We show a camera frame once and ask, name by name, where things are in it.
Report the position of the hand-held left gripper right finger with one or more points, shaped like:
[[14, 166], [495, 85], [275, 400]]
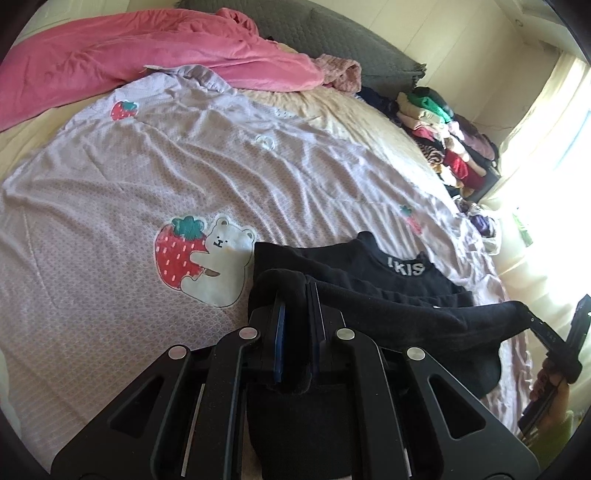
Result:
[[315, 332]]

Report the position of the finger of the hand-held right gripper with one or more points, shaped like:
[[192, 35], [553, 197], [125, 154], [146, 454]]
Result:
[[581, 332], [547, 333]]

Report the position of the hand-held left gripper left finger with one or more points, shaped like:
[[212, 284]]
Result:
[[278, 341]]

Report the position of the black sweater with orange cuffs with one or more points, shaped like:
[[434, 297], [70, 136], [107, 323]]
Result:
[[383, 300]]

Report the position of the pile of folded clothes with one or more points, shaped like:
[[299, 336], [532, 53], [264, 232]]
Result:
[[443, 138]]

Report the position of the person's right hand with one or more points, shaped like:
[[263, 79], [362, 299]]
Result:
[[551, 378]]

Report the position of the purple garment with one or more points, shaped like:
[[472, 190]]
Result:
[[482, 224]]

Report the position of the lilac strawberry print blanket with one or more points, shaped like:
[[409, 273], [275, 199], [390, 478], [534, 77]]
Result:
[[138, 184]]

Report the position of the cream bed sheet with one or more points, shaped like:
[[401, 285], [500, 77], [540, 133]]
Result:
[[332, 113]]

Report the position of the navy garment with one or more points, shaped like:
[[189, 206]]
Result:
[[371, 99]]

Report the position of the pink fuzzy garment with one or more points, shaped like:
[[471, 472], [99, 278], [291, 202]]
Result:
[[341, 74]]

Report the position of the grey quilted headboard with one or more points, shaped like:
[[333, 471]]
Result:
[[323, 32]]

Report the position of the pink duvet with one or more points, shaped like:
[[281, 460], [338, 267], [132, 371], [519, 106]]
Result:
[[138, 50]]

